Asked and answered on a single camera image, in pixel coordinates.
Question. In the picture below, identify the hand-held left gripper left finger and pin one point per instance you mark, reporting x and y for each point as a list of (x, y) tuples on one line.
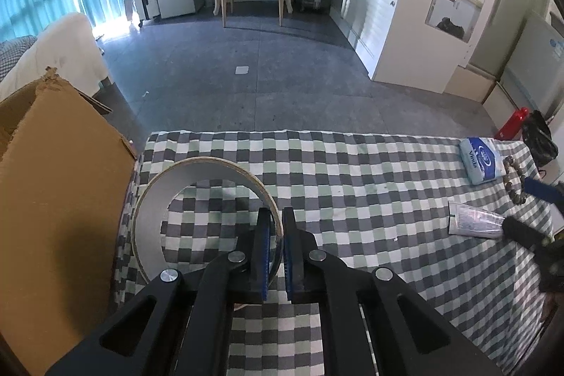
[(264, 257)]

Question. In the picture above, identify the small black bag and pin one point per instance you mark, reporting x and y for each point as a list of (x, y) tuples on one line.
[(451, 28)]

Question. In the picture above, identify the red bottle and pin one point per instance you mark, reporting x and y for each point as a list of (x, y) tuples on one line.
[(511, 124)]

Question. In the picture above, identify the grey checkered blanket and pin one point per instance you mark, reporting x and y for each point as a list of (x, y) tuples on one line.
[(15, 54)]

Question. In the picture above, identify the grey checkered tablecloth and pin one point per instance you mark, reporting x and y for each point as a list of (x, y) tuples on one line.
[(374, 204)]

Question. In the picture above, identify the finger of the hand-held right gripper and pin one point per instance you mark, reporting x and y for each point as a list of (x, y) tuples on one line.
[(524, 230), (544, 191)]

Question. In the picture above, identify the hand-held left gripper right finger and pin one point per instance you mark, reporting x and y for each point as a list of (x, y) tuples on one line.
[(289, 257)]

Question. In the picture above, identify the white paper scrap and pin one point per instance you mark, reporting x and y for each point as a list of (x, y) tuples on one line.
[(242, 70)]

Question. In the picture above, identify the beige tape roll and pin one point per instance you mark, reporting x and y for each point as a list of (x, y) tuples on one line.
[(150, 226)]

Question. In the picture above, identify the white wardrobe unit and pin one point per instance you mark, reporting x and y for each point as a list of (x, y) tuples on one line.
[(396, 28)]

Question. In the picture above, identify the blue tissue pack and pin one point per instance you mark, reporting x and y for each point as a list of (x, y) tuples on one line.
[(482, 161)]

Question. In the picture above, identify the white cream tube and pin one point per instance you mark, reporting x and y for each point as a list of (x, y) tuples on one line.
[(473, 219)]

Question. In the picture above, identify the white covered bed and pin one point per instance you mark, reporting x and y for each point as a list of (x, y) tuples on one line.
[(61, 50)]

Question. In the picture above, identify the brown cardboard box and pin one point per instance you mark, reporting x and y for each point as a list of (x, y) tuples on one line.
[(57, 204)]

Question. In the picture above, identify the white refrigerator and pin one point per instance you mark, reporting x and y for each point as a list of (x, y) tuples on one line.
[(533, 63)]

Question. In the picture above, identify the black bag on floor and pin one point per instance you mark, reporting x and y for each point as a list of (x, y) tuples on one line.
[(539, 138)]

